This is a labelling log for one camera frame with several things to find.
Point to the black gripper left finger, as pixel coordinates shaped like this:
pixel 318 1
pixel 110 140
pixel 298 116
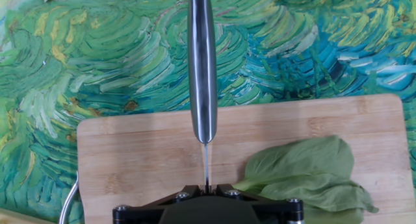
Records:
pixel 152 206

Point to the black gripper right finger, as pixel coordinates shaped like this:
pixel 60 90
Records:
pixel 273 207

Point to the green pakchoi with long stem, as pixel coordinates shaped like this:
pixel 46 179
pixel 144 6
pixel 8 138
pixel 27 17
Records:
pixel 308 165

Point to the steel cleaver knife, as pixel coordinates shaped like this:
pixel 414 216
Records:
pixel 202 71

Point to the wooden cutting board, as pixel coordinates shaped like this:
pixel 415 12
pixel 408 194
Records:
pixel 146 152

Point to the wooden peg dish rack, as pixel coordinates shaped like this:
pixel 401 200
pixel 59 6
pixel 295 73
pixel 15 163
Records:
pixel 13 218

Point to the painted landscape tablecloth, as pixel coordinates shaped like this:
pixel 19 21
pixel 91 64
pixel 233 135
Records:
pixel 97 55

